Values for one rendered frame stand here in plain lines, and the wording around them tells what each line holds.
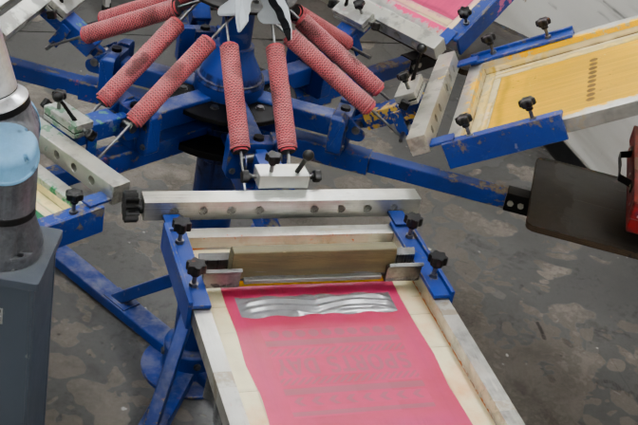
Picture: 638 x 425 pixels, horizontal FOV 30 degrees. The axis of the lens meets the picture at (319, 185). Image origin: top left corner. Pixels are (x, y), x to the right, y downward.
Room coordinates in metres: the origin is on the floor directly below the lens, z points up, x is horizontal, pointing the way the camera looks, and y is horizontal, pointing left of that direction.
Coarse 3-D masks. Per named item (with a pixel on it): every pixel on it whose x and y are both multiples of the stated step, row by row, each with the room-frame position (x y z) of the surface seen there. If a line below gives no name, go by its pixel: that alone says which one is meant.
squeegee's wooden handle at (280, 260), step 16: (240, 256) 2.12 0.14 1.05; (256, 256) 2.14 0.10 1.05; (272, 256) 2.15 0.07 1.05; (288, 256) 2.16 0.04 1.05; (304, 256) 2.18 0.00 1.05; (320, 256) 2.19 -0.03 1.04; (336, 256) 2.21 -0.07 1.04; (352, 256) 2.22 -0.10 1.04; (368, 256) 2.23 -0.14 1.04; (384, 256) 2.25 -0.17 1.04; (256, 272) 2.14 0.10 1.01; (272, 272) 2.15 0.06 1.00; (288, 272) 2.17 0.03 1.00; (304, 272) 2.18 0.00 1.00; (320, 272) 2.19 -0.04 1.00; (336, 272) 2.21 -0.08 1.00; (352, 272) 2.22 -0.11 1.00; (384, 272) 2.25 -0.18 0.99
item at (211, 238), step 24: (192, 240) 2.25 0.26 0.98; (216, 240) 2.27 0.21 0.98; (240, 240) 2.29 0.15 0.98; (264, 240) 2.31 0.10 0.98; (288, 240) 2.34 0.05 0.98; (312, 240) 2.36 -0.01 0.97; (336, 240) 2.38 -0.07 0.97; (360, 240) 2.40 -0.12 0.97; (384, 240) 2.43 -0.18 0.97; (192, 312) 1.99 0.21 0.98; (432, 312) 2.18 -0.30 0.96; (456, 312) 2.16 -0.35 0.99; (216, 336) 1.91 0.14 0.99; (456, 336) 2.07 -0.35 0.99; (216, 360) 1.84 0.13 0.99; (480, 360) 2.00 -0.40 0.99; (216, 384) 1.77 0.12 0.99; (480, 384) 1.93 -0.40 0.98; (240, 408) 1.71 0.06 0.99; (504, 408) 1.86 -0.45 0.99
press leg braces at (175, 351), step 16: (128, 288) 3.16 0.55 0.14; (144, 288) 3.11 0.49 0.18; (160, 288) 3.06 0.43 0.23; (128, 304) 3.18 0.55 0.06; (176, 336) 2.81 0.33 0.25; (176, 352) 2.78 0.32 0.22; (176, 368) 2.75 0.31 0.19; (160, 384) 2.70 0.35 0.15; (160, 400) 2.67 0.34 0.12; (144, 416) 2.66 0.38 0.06; (160, 416) 2.65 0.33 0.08
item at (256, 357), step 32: (224, 288) 2.13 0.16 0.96; (256, 288) 2.15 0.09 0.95; (288, 288) 2.17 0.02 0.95; (256, 320) 2.04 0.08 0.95; (288, 320) 2.06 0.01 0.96; (320, 320) 2.08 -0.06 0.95; (256, 352) 1.93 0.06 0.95; (256, 384) 1.83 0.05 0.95; (288, 416) 1.76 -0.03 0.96; (320, 416) 1.77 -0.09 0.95; (352, 416) 1.79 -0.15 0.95
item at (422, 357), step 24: (312, 288) 2.19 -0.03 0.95; (336, 288) 2.21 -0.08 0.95; (360, 288) 2.23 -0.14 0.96; (384, 288) 2.24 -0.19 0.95; (360, 312) 2.14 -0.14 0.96; (384, 312) 2.15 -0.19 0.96; (408, 312) 2.17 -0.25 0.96; (408, 336) 2.08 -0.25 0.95; (432, 360) 2.02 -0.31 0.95; (432, 384) 1.94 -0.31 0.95; (432, 408) 1.86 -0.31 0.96; (456, 408) 1.88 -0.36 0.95
